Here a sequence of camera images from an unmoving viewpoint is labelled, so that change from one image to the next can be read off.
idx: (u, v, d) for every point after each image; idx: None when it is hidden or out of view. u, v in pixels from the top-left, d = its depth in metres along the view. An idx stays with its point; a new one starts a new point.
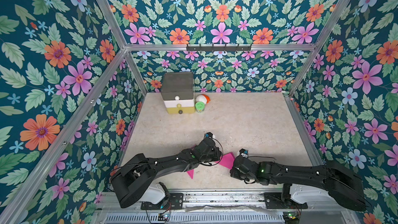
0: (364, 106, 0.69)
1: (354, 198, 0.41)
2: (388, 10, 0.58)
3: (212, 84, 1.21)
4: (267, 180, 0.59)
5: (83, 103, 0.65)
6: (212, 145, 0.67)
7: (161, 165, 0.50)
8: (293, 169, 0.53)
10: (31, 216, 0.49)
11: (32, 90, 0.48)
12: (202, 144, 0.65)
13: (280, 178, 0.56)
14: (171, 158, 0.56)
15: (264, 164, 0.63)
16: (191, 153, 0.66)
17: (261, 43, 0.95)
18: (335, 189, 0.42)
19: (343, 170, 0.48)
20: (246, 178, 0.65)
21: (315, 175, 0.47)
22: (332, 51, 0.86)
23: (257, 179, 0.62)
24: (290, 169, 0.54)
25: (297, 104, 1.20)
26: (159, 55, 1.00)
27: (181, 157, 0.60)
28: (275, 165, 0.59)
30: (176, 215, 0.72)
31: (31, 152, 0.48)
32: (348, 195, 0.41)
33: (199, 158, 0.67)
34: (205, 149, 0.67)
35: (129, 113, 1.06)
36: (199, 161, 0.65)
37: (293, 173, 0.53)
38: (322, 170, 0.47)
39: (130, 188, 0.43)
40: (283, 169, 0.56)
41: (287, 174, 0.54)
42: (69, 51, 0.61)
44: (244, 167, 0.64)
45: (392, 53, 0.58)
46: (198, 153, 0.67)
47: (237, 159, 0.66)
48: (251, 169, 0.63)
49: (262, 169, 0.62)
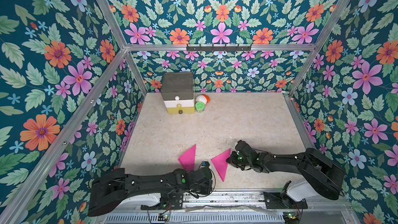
0: (364, 106, 0.69)
1: (324, 181, 0.44)
2: (388, 10, 0.58)
3: (212, 84, 1.21)
4: (261, 167, 0.66)
5: (83, 103, 0.65)
6: (209, 178, 0.62)
7: (138, 185, 0.48)
8: (280, 156, 0.59)
10: (31, 216, 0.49)
11: (32, 90, 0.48)
12: (200, 171, 0.62)
13: (269, 164, 0.62)
14: (155, 179, 0.53)
15: (261, 154, 0.70)
16: (183, 176, 0.61)
17: (261, 43, 0.95)
18: (304, 169, 0.46)
19: (323, 159, 0.47)
20: (242, 167, 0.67)
21: (293, 160, 0.52)
22: (332, 51, 0.86)
23: (252, 166, 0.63)
24: (278, 156, 0.60)
25: (297, 104, 1.20)
26: (159, 55, 1.00)
27: (166, 179, 0.55)
28: (268, 153, 0.66)
30: (176, 215, 0.72)
31: (31, 153, 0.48)
32: (316, 176, 0.44)
33: (189, 185, 0.62)
34: (201, 179, 0.63)
35: (129, 113, 1.06)
36: (187, 188, 0.60)
37: (279, 160, 0.58)
38: (300, 155, 0.51)
39: (100, 201, 0.43)
40: (272, 156, 0.62)
41: (274, 160, 0.60)
42: (69, 50, 0.61)
44: (244, 152, 0.71)
45: (392, 54, 0.58)
46: (191, 179, 0.63)
47: (239, 143, 0.74)
48: (250, 155, 0.70)
49: (258, 157, 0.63)
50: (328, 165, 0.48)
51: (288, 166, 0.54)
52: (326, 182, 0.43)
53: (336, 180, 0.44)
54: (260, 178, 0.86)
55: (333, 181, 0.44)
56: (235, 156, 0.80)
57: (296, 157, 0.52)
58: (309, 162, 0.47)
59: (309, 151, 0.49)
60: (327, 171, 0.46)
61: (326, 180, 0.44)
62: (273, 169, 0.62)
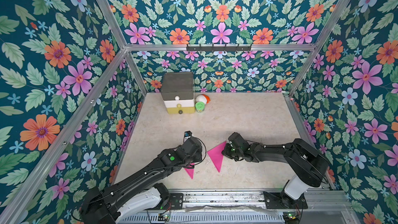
0: (364, 106, 0.69)
1: (307, 169, 0.46)
2: (388, 9, 0.58)
3: (212, 84, 1.21)
4: (252, 156, 0.68)
5: (83, 103, 0.65)
6: (197, 145, 0.60)
7: (118, 192, 0.44)
8: (269, 145, 0.61)
10: (31, 216, 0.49)
11: (33, 90, 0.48)
12: (188, 143, 0.58)
13: (258, 154, 0.64)
14: (139, 176, 0.48)
15: (252, 144, 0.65)
16: (174, 152, 0.61)
17: (261, 43, 0.95)
18: (290, 157, 0.48)
19: (309, 149, 0.49)
20: (236, 157, 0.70)
21: (280, 149, 0.55)
22: (332, 51, 0.86)
23: (243, 155, 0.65)
24: (268, 146, 0.61)
25: (297, 104, 1.20)
26: (159, 55, 1.00)
27: (150, 169, 0.51)
28: (259, 144, 0.68)
30: (176, 215, 0.72)
31: (31, 152, 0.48)
32: (300, 164, 0.46)
33: (182, 159, 0.59)
34: (191, 149, 0.60)
35: (129, 113, 1.06)
36: (183, 162, 0.58)
37: (268, 150, 0.60)
38: (287, 144, 0.54)
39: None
40: (263, 146, 0.64)
41: (264, 150, 0.62)
42: (69, 51, 0.61)
44: (237, 142, 0.73)
45: (392, 53, 0.58)
46: (182, 153, 0.59)
47: (231, 134, 0.77)
48: (241, 145, 0.72)
49: (250, 148, 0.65)
50: (313, 155, 0.50)
51: (276, 155, 0.57)
52: (309, 170, 0.45)
53: (319, 168, 0.46)
54: (261, 179, 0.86)
55: (317, 169, 0.46)
56: (228, 148, 0.82)
57: (284, 146, 0.55)
58: (296, 151, 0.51)
59: (297, 141, 0.51)
60: (312, 161, 0.48)
61: (310, 168, 0.46)
62: (263, 157, 0.64)
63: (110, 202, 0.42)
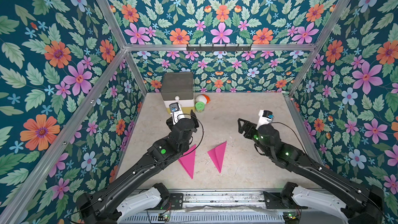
0: (364, 106, 0.69)
1: None
2: (388, 10, 0.58)
3: (212, 84, 1.21)
4: (286, 162, 0.52)
5: (83, 103, 0.65)
6: (184, 129, 0.47)
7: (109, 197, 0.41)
8: (329, 173, 0.46)
10: (31, 216, 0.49)
11: (32, 90, 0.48)
12: (175, 130, 0.47)
13: (308, 172, 0.49)
14: (127, 178, 0.44)
15: (288, 148, 0.54)
16: (166, 141, 0.54)
17: (261, 43, 0.95)
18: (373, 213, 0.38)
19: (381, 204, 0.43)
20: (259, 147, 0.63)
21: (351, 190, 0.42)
22: (332, 51, 0.86)
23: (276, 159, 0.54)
24: (323, 171, 0.47)
25: (297, 104, 1.20)
26: (159, 55, 1.00)
27: (139, 168, 0.45)
28: (306, 157, 0.50)
30: (176, 215, 0.72)
31: (31, 152, 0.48)
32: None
33: (174, 150, 0.51)
34: (178, 135, 0.48)
35: (129, 113, 1.06)
36: (174, 152, 0.50)
37: (328, 178, 0.45)
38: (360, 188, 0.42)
39: None
40: (317, 168, 0.48)
41: (319, 174, 0.47)
42: (69, 51, 0.61)
44: (271, 141, 0.55)
45: (392, 54, 0.58)
46: (173, 143, 0.50)
47: (267, 129, 0.53)
48: (274, 145, 0.54)
49: (286, 152, 0.53)
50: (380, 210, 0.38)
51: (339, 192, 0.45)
52: None
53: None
54: (261, 179, 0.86)
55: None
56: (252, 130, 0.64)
57: (320, 168, 0.47)
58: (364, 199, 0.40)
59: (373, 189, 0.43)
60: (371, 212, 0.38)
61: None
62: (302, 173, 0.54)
63: (98, 208, 0.39)
